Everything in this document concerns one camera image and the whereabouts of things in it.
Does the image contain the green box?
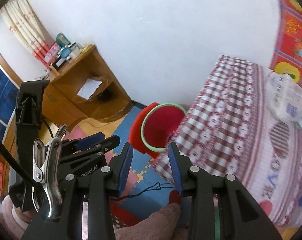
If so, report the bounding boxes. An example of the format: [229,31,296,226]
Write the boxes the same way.
[56,32,71,46]

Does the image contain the blue alarm clock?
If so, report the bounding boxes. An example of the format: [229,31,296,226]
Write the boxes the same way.
[59,45,72,61]

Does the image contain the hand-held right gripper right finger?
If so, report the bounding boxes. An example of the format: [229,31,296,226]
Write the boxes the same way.
[168,142,282,240]

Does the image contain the blue patterned panel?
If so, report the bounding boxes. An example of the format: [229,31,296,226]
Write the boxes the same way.
[0,55,20,130]

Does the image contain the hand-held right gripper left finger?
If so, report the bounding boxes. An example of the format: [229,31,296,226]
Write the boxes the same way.
[21,142,134,240]

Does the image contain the foam puzzle floor mats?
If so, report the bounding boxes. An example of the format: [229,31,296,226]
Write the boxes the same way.
[39,105,191,240]

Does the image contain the red plastic basin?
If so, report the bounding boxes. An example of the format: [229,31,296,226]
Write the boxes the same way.
[128,102,161,159]

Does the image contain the metal spring clip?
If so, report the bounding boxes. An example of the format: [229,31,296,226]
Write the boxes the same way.
[31,137,64,219]
[55,124,68,140]

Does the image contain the red checked bedsheet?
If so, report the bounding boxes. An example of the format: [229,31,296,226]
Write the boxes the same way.
[151,54,302,233]

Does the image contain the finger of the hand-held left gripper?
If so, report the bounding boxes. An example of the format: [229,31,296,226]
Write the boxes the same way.
[59,135,120,178]
[59,133,105,156]

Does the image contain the cream curtain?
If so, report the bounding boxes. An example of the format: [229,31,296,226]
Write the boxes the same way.
[0,0,54,67]

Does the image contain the wooden desk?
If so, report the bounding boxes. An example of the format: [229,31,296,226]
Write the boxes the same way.
[42,44,131,133]

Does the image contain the red bin with green rim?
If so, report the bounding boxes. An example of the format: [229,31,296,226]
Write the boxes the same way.
[140,102,187,153]

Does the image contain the thin black cord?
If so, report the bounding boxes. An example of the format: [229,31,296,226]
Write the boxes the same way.
[111,182,178,202]

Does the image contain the red floral wall cloth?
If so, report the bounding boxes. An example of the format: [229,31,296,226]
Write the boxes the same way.
[269,0,302,93]

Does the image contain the clear bag with white paper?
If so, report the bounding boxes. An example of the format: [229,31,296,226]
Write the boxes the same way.
[77,76,104,100]

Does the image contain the white printed plastic bag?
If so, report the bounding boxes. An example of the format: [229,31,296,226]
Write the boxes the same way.
[266,72,302,128]

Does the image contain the black cable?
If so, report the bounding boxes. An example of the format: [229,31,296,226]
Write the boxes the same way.
[0,131,45,193]
[40,116,57,140]

